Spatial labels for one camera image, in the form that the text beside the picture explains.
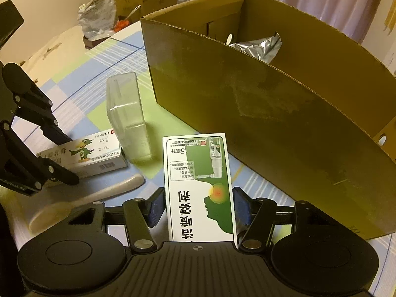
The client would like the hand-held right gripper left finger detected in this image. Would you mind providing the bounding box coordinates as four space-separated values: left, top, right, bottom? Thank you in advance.
66 187 166 252

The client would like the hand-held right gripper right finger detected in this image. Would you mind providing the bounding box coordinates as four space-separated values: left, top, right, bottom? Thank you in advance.
232 186 341 251

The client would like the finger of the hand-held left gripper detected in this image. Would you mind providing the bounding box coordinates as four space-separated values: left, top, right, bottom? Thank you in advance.
1 63 73 144
0 121 79 189

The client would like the white ointment box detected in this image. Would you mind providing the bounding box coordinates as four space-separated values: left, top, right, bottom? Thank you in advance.
35 129 129 178

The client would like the green white spray box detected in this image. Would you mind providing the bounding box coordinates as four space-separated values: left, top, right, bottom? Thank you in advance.
163 132 238 242

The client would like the beige plastic spoon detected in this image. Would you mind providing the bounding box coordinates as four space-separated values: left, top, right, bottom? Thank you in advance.
28 173 145 234

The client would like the brown cardboard box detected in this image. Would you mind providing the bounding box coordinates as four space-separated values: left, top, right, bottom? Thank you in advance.
140 0 396 240

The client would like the silver foil bag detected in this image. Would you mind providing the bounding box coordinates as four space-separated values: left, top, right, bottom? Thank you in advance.
230 31 283 64

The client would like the clear plastic box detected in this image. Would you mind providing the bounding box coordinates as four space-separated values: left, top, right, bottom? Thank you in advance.
106 72 153 163

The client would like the clear bag with papers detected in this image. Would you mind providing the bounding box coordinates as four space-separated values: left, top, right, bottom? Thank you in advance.
77 0 117 41

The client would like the dark wooden stand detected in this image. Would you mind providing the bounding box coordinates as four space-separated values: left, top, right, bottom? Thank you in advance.
83 35 107 49

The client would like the orange-handled tool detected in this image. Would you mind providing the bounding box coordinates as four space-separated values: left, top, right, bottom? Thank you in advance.
114 4 141 31

